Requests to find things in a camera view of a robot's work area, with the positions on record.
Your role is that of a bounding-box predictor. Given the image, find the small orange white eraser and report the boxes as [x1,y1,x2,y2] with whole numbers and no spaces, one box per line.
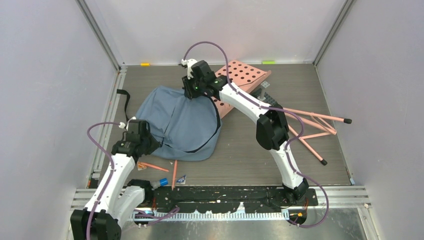
[137,162,148,171]

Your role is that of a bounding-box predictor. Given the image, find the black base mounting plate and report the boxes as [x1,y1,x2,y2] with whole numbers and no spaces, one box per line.
[139,185,319,214]

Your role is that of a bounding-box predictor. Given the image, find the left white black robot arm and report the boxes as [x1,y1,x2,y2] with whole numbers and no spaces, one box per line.
[70,119,160,240]

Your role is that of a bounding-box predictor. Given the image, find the purple cable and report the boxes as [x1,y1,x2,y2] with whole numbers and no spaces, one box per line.
[182,41,330,229]
[86,121,180,240]

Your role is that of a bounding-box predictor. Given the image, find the pink perforated music stand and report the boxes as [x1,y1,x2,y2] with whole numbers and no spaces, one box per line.
[216,60,353,166]

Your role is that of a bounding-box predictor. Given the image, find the blue grey glue stick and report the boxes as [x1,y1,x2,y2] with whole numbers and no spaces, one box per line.
[150,178,168,190]

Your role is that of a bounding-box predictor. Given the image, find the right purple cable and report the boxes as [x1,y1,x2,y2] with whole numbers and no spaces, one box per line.
[182,41,330,229]

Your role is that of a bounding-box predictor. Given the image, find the dark grey lego plate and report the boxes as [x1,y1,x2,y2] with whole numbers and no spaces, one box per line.
[250,80,278,106]

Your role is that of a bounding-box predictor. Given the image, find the orange pencil long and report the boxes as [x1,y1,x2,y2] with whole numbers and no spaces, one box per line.
[171,160,178,191]

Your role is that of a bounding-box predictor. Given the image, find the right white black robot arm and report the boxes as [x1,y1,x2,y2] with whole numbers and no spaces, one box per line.
[181,59,309,205]

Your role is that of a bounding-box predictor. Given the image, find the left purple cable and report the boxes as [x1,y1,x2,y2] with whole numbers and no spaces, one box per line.
[86,121,180,240]

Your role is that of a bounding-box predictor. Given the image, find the orange pencil short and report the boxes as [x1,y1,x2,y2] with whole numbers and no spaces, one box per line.
[141,162,169,172]

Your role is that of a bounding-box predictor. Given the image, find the blue fabric backpack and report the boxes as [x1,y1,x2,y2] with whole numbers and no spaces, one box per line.
[135,86,222,162]

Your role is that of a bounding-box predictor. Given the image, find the aluminium front rail frame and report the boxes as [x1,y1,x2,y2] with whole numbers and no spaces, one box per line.
[70,68,370,229]

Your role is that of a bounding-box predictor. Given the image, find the green tape marker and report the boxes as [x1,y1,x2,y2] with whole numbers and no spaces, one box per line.
[261,60,276,65]

